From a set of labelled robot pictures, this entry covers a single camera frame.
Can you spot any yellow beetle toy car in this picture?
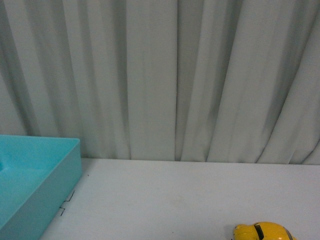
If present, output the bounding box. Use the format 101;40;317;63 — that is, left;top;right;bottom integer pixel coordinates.
233;221;296;240

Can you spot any turquoise plastic storage box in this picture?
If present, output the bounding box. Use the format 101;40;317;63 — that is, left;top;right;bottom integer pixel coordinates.
0;135;82;240

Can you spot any white pleated curtain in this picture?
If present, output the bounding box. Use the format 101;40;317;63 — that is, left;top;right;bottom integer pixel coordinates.
0;0;320;165

